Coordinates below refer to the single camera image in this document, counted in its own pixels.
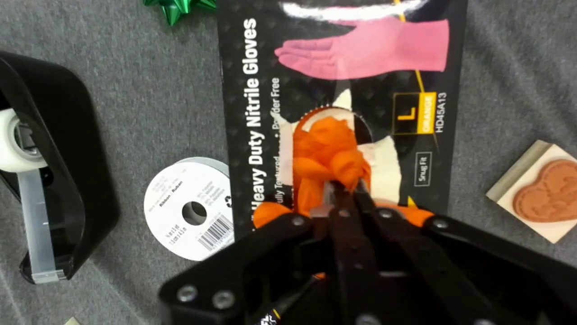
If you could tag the black nitrile glove box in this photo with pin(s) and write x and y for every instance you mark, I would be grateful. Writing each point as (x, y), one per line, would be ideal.
(388, 67)

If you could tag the black tape dispenser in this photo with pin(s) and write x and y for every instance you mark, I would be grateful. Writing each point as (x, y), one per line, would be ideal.
(52, 161)

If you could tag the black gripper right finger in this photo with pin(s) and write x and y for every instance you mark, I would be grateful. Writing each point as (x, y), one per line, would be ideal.
(443, 293)

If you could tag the grey table cloth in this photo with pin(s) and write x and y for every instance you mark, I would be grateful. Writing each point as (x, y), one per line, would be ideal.
(155, 92)

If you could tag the orange nitrile glove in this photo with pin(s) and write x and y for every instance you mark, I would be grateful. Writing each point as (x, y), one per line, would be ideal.
(328, 152)

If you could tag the green gift bow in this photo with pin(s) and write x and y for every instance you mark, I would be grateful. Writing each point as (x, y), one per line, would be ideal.
(175, 9)

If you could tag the wooden heart stamp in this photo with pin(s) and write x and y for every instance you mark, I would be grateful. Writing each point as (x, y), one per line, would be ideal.
(539, 190)

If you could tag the white ribbon spool near box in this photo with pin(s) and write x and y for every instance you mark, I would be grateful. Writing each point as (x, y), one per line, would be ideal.
(187, 208)

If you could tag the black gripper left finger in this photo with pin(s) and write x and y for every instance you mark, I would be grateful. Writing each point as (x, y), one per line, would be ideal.
(355, 267)

